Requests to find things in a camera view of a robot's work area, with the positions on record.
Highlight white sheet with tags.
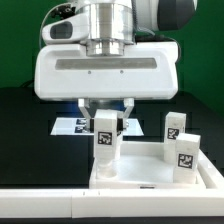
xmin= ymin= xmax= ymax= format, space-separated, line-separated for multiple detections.
xmin=51 ymin=117 xmax=144 ymax=136

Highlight black camera on stand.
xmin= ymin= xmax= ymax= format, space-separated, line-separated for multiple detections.
xmin=50 ymin=4 xmax=76 ymax=20

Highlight black cables on table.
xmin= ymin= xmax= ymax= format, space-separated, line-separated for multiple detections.
xmin=20 ymin=79 xmax=36 ymax=89

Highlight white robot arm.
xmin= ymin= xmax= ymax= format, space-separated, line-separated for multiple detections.
xmin=34 ymin=0 xmax=197 ymax=130

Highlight white square table top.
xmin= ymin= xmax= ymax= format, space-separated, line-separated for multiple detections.
xmin=89 ymin=141 xmax=206 ymax=189

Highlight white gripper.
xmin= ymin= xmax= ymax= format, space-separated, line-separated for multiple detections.
xmin=34 ymin=42 xmax=178 ymax=132

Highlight grey cable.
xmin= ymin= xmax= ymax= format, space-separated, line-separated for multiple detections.
xmin=38 ymin=3 xmax=64 ymax=51

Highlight white L-shaped obstacle fence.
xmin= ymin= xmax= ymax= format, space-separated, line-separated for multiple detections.
xmin=0 ymin=158 xmax=224 ymax=218

